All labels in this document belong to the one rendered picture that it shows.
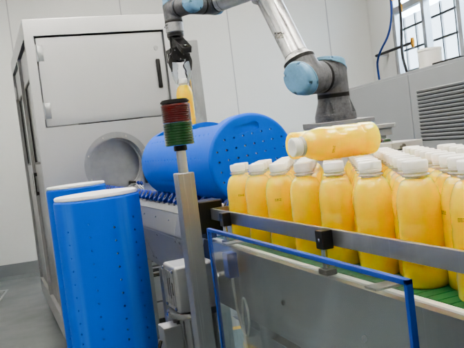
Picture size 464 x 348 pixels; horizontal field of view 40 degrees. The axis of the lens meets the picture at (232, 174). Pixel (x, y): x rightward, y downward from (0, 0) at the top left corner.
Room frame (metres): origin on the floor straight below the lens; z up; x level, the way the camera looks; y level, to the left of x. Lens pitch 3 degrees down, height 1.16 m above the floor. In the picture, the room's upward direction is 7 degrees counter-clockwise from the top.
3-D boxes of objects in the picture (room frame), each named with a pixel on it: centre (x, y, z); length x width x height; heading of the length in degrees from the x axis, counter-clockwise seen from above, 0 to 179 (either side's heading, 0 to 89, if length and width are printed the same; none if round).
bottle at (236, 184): (1.66, -0.02, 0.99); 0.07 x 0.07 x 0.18
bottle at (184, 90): (2.68, 0.16, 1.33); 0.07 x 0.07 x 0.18
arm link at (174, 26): (2.70, 0.17, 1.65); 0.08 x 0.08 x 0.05
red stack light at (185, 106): (1.39, 0.10, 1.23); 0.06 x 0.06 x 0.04
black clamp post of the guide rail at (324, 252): (1.13, -0.15, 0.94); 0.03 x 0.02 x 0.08; 21
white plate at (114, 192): (2.15, 0.46, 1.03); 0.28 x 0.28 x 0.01
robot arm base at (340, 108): (2.34, -0.40, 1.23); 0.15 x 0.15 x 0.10
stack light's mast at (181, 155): (1.39, 0.10, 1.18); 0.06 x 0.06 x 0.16
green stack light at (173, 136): (1.39, 0.10, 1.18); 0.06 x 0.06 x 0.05
